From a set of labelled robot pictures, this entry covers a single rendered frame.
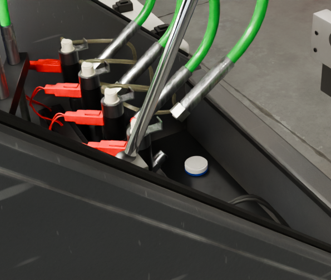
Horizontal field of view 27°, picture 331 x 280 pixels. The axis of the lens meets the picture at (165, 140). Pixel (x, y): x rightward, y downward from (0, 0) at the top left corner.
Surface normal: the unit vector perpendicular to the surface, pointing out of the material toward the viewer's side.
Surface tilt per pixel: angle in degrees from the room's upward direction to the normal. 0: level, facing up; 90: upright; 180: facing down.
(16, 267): 90
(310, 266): 90
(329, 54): 90
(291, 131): 0
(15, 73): 0
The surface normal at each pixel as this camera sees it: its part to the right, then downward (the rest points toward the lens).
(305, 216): -0.89, 0.31
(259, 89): -0.07, -0.80
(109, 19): 0.45, 0.51
